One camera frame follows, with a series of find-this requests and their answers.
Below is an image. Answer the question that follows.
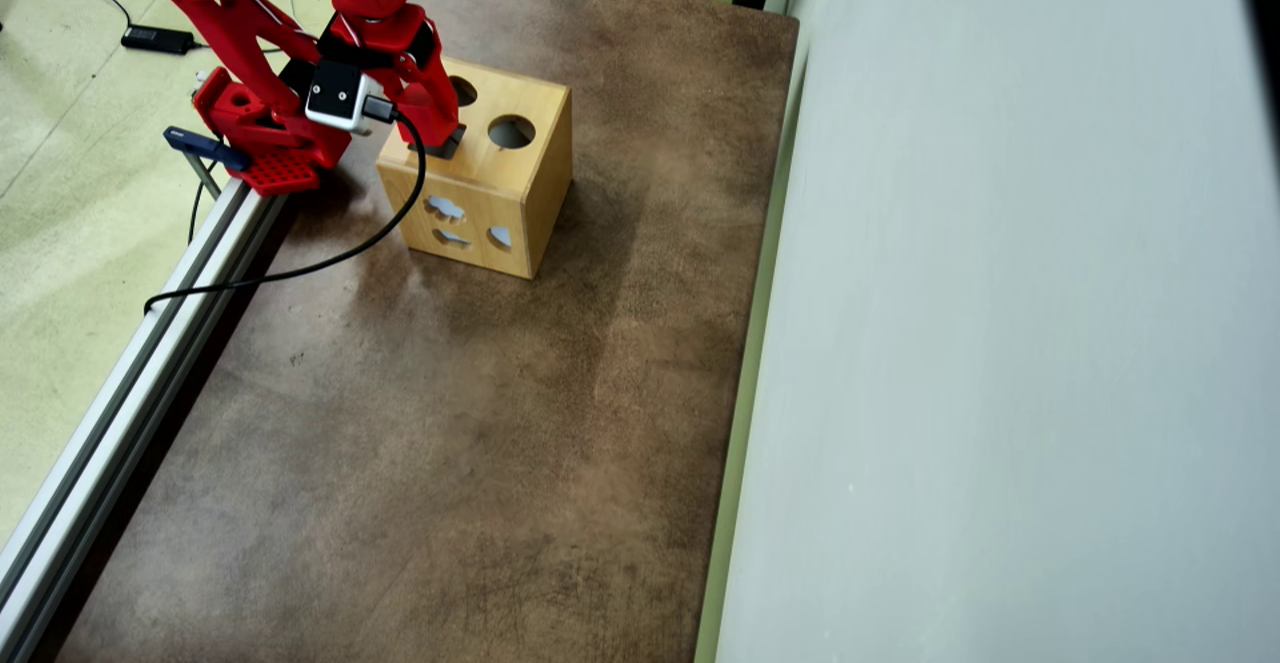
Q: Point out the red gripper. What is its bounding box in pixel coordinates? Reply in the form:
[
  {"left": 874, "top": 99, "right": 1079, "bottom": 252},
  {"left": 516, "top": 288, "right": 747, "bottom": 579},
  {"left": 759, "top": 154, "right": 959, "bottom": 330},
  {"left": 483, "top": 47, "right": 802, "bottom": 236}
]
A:
[{"left": 318, "top": 3, "right": 463, "bottom": 148}]

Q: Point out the wooden shape sorter box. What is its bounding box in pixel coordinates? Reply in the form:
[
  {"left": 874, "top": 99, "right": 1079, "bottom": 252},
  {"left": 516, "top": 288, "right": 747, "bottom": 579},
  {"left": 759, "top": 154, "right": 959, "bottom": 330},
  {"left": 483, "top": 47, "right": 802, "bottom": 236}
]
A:
[{"left": 376, "top": 53, "right": 574, "bottom": 280}]

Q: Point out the blue clamp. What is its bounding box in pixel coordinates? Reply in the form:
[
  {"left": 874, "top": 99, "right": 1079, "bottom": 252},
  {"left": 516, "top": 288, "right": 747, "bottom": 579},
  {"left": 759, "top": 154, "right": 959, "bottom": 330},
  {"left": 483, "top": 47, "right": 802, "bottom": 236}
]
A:
[{"left": 163, "top": 126, "right": 251, "bottom": 199}]

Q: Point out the black power adapter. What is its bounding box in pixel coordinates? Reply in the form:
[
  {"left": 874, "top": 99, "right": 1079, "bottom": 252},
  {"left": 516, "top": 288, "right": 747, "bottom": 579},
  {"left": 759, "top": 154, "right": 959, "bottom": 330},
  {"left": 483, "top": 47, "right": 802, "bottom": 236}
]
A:
[{"left": 121, "top": 25, "right": 198, "bottom": 56}]

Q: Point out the black camera cable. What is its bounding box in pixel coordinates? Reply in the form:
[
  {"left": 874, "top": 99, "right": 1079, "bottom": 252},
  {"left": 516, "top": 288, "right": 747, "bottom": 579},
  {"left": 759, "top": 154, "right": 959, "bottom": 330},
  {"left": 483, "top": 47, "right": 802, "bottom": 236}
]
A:
[{"left": 143, "top": 96, "right": 429, "bottom": 316}]

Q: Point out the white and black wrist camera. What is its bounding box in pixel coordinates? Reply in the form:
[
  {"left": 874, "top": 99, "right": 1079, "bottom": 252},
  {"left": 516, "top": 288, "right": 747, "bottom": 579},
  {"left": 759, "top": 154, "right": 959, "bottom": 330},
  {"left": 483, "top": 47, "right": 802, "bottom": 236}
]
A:
[{"left": 303, "top": 61, "right": 386, "bottom": 136}]

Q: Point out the aluminium profile rail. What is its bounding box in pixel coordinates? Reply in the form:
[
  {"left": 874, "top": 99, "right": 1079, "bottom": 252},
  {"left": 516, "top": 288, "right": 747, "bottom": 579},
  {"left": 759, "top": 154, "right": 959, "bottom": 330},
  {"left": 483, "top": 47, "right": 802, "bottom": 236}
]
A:
[{"left": 0, "top": 178, "right": 291, "bottom": 663}]

